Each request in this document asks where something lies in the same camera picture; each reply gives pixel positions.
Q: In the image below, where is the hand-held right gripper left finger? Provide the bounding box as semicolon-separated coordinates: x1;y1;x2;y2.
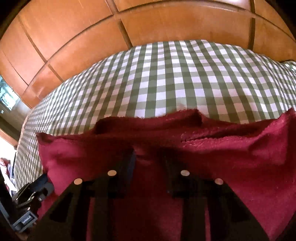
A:
28;148;137;241

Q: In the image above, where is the white and red cloth pile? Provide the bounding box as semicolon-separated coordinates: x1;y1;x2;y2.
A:
0;157;16;193

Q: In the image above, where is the dark red garment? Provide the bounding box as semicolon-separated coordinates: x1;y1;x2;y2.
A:
36;108;296;241

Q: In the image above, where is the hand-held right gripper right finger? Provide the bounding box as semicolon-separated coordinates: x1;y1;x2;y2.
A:
162;151;270;241

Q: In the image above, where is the glass window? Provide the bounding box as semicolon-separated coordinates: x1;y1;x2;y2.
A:
0;74;21;112

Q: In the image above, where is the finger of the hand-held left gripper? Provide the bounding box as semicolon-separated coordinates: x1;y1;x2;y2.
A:
30;174;55;200

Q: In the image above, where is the wooden wardrobe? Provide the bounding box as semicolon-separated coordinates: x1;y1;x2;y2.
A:
0;0;296;109

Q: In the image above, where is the green white checkered bed cover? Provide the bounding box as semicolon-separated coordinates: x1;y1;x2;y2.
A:
14;39;296;188

